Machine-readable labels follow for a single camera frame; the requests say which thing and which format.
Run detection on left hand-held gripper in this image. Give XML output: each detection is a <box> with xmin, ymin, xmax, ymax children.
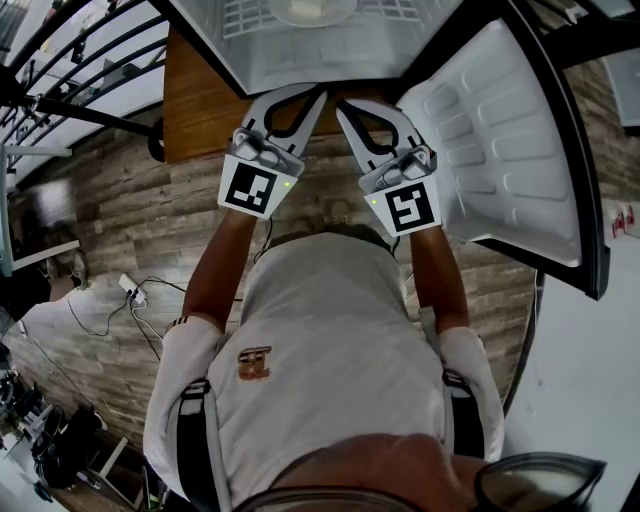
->
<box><xmin>216</xmin><ymin>82</ymin><xmax>330</xmax><ymax>221</ymax></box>

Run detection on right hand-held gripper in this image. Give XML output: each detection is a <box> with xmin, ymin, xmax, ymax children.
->
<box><xmin>335</xmin><ymin>97</ymin><xmax>445</xmax><ymax>238</ymax></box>

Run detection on white round plate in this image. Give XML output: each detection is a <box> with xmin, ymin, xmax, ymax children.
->
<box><xmin>268</xmin><ymin>0</ymin><xmax>359</xmax><ymax>29</ymax></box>

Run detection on person's left forearm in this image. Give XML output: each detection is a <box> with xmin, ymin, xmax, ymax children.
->
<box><xmin>182</xmin><ymin>207</ymin><xmax>262</xmax><ymax>335</ymax></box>

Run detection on person's right forearm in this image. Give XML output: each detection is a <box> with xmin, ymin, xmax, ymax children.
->
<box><xmin>407</xmin><ymin>224</ymin><xmax>472</xmax><ymax>337</ymax></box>

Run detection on wooden table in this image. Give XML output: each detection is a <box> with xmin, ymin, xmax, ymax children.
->
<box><xmin>162</xmin><ymin>24</ymin><xmax>401</xmax><ymax>165</ymax></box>

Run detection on person's dark trousers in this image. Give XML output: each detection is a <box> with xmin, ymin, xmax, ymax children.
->
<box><xmin>267</xmin><ymin>222</ymin><xmax>396</xmax><ymax>251</ymax></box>

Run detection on black wheeled metal rack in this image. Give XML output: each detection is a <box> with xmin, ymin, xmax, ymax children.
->
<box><xmin>0</xmin><ymin>0</ymin><xmax>169</xmax><ymax>164</ymax></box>

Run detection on person's white shirt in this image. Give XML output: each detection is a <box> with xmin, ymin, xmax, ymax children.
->
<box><xmin>142</xmin><ymin>232</ymin><xmax>506</xmax><ymax>512</ymax></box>

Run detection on white power strip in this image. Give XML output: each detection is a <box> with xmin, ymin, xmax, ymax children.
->
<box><xmin>118</xmin><ymin>273</ymin><xmax>149</xmax><ymax>308</ymax></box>

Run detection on grey metal cabinet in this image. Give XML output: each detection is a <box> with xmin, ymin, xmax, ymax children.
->
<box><xmin>602</xmin><ymin>47</ymin><xmax>640</xmax><ymax>129</ymax></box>

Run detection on white framed dark panel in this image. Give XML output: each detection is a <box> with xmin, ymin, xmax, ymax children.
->
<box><xmin>4</xmin><ymin>144</ymin><xmax>82</xmax><ymax>274</ymax></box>

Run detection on small red object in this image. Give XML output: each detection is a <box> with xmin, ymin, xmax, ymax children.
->
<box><xmin>611</xmin><ymin>203</ymin><xmax>636</xmax><ymax>237</ymax></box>

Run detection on person's face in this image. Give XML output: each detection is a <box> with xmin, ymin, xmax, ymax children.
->
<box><xmin>269</xmin><ymin>432</ymin><xmax>501</xmax><ymax>512</ymax></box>

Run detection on person's eyeglasses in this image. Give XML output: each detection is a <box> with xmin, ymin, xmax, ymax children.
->
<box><xmin>234</xmin><ymin>451</ymin><xmax>610</xmax><ymax>512</ymax></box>

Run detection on black backpack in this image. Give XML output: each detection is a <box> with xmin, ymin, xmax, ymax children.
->
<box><xmin>32</xmin><ymin>407</ymin><xmax>109</xmax><ymax>489</ymax></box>

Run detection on white wire shelf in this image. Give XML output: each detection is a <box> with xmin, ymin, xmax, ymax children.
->
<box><xmin>219</xmin><ymin>0</ymin><xmax>426</xmax><ymax>40</ymax></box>

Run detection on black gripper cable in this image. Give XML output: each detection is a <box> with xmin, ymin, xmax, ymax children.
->
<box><xmin>252</xmin><ymin>216</ymin><xmax>275</xmax><ymax>265</ymax></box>

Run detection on black floor cable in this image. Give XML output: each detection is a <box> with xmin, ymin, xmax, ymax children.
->
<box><xmin>64</xmin><ymin>277</ymin><xmax>189</xmax><ymax>361</ymax></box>

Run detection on black shoulder strap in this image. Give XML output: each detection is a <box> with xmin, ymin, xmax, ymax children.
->
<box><xmin>441</xmin><ymin>368</ymin><xmax>487</xmax><ymax>459</ymax></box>
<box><xmin>174</xmin><ymin>378</ymin><xmax>221</xmax><ymax>512</ymax></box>

